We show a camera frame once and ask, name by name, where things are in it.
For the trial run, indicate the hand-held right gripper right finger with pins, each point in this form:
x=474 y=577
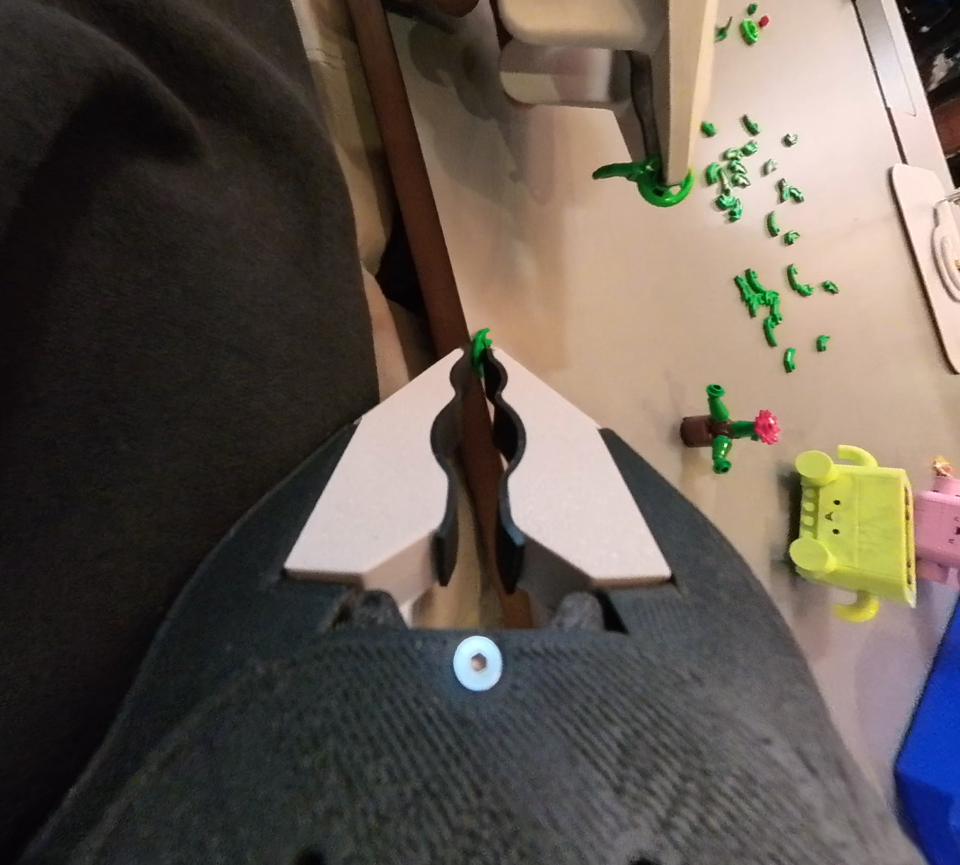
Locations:
x=585 y=497

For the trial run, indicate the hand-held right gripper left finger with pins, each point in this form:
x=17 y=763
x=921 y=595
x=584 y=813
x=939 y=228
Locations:
x=375 y=497

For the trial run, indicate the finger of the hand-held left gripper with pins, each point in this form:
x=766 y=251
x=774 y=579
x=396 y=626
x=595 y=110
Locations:
x=690 y=17

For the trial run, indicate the single green leaf piece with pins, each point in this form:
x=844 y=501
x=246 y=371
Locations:
x=478 y=347

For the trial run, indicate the green wheel stem piece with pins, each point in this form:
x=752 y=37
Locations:
x=651 y=196

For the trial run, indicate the pile of small flower pieces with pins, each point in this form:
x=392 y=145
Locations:
x=721 y=31

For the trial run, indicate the small brick flower plant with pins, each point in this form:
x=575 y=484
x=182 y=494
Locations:
x=705 y=430

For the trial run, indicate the scattered green leaf pieces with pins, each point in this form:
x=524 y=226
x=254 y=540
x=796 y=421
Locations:
x=750 y=291

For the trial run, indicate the lime green toy pot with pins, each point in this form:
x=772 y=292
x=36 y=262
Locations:
x=862 y=527

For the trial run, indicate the person's black jacket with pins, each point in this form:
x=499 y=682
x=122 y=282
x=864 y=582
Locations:
x=150 y=280

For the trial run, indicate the white flat device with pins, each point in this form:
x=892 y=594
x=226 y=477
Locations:
x=919 y=242

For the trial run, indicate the pink toy pot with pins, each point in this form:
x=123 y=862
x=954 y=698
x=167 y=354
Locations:
x=941 y=527

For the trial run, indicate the blue plastic bin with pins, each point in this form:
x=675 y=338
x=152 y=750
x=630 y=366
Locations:
x=934 y=767

